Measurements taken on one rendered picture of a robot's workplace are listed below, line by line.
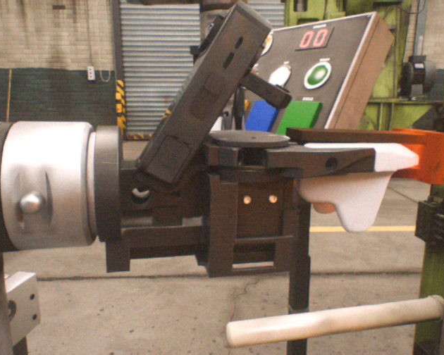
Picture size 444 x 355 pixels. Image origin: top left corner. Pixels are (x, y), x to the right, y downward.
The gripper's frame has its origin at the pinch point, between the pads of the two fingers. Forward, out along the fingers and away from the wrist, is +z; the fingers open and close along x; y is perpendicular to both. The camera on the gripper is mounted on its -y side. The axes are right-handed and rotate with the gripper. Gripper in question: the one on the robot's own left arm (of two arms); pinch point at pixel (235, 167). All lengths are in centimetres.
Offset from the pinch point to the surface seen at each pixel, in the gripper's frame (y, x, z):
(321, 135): -12.6, 37.1, -10.1
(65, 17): 473, -660, -151
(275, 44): -3.4, -28.8, -22.8
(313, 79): -12.2, -14.8, -14.8
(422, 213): -35.2, -20.0, 12.0
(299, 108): -9.8, -12.3, -9.5
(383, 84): -100, -471, -19
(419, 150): -19.3, 33.5, -8.8
